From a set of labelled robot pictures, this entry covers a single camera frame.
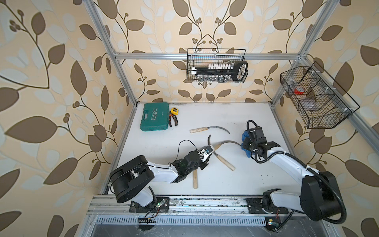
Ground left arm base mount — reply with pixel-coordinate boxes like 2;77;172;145
129;197;170;213

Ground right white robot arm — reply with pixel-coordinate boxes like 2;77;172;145
241;120;347;224

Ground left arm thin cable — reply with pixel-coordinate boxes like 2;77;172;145
168;140;202;166

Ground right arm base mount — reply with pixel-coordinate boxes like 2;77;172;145
246;189;289;214

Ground red handled pliers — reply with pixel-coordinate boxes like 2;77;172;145
168;113;179;127

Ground right black wire basket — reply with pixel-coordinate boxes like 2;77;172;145
280;61;360;129

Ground green plastic tool case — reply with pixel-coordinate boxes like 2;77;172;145
140;102;169;132

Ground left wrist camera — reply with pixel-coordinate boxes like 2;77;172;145
199;146;214;160

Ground black wire basket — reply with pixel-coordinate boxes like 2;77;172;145
280;61;360;129
186;48;248;83

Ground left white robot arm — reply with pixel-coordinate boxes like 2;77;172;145
110;146;214;209

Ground red item in basket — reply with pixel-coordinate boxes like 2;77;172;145
294;87;306;95

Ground yellow tape measure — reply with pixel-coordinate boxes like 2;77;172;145
171;108;179;115

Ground blue grey microfiber rag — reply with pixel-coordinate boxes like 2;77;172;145
241;131;252;158

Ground rear black wire basket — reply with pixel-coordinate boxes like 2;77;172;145
186;48;248;83

